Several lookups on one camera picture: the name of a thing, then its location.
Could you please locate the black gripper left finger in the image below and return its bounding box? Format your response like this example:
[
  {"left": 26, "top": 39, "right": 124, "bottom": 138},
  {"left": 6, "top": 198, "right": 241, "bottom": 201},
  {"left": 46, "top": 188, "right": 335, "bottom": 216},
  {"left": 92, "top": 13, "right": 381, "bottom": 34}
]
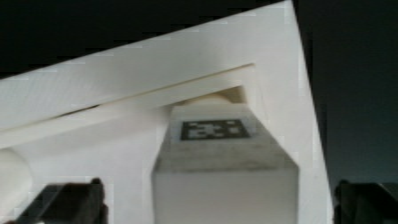
[{"left": 14, "top": 178, "right": 108, "bottom": 224}]

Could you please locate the white square tabletop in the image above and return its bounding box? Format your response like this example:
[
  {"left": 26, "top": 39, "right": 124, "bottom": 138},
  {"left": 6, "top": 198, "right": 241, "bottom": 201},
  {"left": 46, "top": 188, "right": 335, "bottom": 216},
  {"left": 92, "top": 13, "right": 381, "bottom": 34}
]
[{"left": 15, "top": 66, "right": 268, "bottom": 224}]

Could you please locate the white U-shaped obstacle fence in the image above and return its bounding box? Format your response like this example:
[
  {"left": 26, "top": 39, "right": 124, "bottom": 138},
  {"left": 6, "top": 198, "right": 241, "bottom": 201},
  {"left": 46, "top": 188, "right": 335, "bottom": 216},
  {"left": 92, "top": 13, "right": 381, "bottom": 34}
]
[{"left": 0, "top": 2, "right": 332, "bottom": 224}]

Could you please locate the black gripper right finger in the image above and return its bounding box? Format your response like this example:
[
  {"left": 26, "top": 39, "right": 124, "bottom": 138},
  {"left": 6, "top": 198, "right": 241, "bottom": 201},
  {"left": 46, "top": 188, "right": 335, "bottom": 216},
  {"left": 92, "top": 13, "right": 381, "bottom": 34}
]
[{"left": 333, "top": 180, "right": 398, "bottom": 224}]

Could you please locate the white table leg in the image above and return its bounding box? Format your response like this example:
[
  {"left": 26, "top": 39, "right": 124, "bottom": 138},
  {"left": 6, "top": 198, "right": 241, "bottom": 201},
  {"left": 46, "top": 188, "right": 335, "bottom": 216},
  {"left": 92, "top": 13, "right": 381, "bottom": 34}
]
[{"left": 150, "top": 104, "right": 298, "bottom": 224}]

